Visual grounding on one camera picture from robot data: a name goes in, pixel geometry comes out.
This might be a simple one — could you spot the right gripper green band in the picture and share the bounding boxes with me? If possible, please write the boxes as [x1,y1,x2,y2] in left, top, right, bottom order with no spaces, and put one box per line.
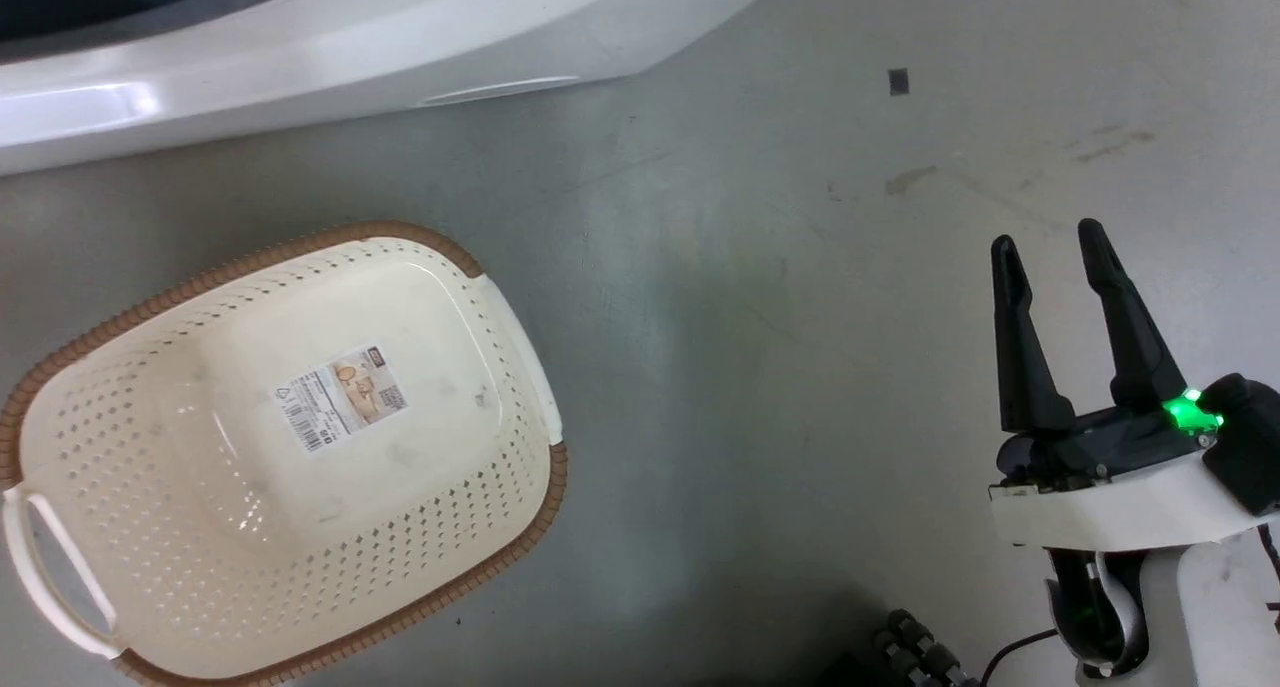
[988,218,1280,552]

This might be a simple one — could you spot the white washing machine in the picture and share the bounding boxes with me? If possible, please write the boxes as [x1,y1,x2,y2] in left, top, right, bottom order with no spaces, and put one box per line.
[0,0,801,177]

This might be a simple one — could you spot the paper barcode label sticker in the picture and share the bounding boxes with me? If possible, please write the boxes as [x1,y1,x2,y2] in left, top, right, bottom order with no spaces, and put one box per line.
[274,346,410,456]

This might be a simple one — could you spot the cream perforated laundry basket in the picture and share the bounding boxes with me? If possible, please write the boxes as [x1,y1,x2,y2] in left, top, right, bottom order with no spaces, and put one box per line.
[0,220,569,687]

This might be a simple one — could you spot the thin black cable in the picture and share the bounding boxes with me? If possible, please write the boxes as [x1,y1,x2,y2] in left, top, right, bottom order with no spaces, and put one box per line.
[980,628,1058,687]

